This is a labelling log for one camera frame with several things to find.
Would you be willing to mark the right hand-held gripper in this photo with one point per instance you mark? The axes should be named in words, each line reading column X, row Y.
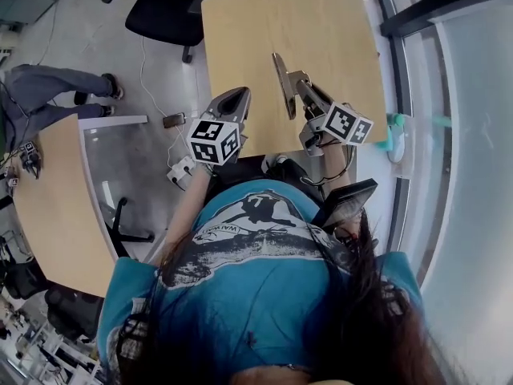
column 340, row 122

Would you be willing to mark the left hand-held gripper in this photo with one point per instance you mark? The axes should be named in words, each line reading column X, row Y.
column 212, row 140

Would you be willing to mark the silver binder clip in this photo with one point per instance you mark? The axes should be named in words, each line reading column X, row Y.
column 282, row 82

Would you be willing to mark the person's right forearm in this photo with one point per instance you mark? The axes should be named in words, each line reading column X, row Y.
column 334, row 163

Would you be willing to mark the person's left forearm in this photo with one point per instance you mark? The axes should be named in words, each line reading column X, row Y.
column 190, row 203

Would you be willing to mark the black smartphone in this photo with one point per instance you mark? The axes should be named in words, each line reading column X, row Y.
column 174, row 120

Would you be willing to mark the person's black trousers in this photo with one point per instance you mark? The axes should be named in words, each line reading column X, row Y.
column 248, row 171

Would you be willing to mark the person's white shoe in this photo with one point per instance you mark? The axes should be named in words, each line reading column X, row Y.
column 281, row 159

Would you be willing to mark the white power strip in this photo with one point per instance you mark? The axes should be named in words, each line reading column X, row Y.
column 181, row 170

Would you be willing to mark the white round dish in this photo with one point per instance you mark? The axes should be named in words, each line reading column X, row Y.
column 397, row 151

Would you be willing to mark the black flat device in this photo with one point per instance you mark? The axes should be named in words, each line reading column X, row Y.
column 346, row 201

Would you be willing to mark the black office chair with headrest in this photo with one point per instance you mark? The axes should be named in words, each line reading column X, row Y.
column 168, row 10

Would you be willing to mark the black star chair base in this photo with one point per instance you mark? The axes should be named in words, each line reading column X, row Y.
column 120, row 225

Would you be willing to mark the black framed window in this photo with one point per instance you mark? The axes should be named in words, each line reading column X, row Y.
column 473, row 175

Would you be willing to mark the person's teal printed shirt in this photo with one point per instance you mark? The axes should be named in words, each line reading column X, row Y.
column 248, row 295

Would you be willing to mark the wooden table with white legs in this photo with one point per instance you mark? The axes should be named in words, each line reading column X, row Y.
column 60, row 199

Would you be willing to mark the cluttered white shelf rack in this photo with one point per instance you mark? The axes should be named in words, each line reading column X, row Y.
column 44, row 351

